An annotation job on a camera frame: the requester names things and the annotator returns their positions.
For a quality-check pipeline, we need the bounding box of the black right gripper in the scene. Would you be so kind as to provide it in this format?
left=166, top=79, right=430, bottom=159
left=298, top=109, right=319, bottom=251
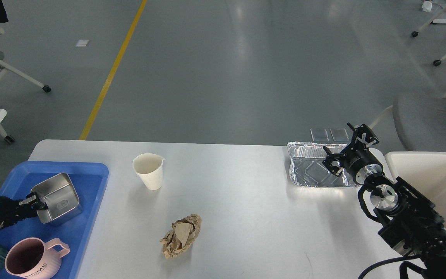
left=322, top=122, right=383, bottom=185

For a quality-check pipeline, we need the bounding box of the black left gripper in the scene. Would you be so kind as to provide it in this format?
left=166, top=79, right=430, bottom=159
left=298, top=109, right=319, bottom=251
left=0, top=195, right=48, bottom=229

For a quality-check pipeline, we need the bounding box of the steel rectangular container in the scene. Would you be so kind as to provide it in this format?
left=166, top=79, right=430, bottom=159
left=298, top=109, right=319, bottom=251
left=31, top=173, right=83, bottom=226

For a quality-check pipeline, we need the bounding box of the pink mug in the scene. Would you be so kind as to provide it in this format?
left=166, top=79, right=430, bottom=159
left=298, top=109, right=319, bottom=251
left=5, top=237, right=70, bottom=279

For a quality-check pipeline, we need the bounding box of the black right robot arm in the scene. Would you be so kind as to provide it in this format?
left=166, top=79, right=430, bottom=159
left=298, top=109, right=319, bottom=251
left=322, top=123, right=446, bottom=279

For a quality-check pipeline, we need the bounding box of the floor outlet plate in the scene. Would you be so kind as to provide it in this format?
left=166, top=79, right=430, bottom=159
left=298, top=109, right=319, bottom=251
left=310, top=128, right=329, bottom=142
left=329, top=128, right=350, bottom=142

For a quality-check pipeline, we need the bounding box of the aluminium foil tray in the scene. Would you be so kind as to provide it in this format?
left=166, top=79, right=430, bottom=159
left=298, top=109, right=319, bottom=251
left=286, top=142, right=359, bottom=188

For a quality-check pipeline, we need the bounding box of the blue plastic tray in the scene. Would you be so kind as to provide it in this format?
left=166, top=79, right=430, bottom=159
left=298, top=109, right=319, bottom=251
left=0, top=161, right=109, bottom=279

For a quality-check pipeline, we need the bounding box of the grey office chair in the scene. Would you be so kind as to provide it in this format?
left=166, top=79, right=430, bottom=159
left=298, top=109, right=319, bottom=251
left=368, top=92, right=446, bottom=154

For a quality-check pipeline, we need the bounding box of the white plastic bin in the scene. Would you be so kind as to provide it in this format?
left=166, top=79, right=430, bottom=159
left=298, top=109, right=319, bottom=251
left=385, top=152, right=446, bottom=228

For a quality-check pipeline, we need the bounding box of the white paper cup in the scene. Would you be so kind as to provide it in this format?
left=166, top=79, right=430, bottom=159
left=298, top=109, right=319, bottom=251
left=132, top=153, right=165, bottom=191

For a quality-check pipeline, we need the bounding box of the crumpled brown paper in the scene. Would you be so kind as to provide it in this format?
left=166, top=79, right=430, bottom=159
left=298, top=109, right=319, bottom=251
left=160, top=214, right=203, bottom=259

